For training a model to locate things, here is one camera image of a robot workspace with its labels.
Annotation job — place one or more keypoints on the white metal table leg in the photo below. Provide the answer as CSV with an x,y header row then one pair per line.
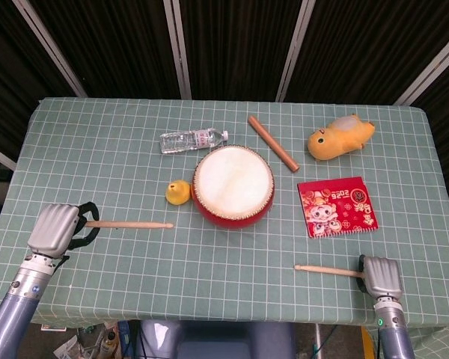
x,y
317,342

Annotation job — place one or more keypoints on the white partition frame post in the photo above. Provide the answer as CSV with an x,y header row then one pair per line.
x,y
179,48
293,52
50,48
430,67

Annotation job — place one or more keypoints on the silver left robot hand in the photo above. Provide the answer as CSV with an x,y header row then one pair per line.
x,y
54,230

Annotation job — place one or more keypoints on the red drum with white skin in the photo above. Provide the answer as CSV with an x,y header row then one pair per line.
x,y
232,183

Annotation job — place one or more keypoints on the yellow plush animal toy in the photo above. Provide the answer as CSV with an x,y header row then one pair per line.
x,y
336,142

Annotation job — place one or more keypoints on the green grid cutting mat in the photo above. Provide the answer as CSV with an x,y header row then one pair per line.
x,y
209,280

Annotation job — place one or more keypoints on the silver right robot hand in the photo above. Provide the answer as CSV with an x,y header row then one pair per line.
x,y
381,276

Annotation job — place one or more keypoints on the light wooden drumstick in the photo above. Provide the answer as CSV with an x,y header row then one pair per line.
x,y
329,270
134,224

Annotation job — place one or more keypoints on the clear plastic water bottle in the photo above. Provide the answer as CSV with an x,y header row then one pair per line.
x,y
183,141

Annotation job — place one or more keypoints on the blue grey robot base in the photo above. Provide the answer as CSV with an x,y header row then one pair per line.
x,y
217,340

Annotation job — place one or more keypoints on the yellow pear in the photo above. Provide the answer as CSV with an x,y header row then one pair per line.
x,y
177,192

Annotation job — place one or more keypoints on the red cartoon print notebook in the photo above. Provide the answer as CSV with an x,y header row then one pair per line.
x,y
336,207

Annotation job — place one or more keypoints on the brown wooden cylinder stick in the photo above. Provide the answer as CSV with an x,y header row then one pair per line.
x,y
273,144

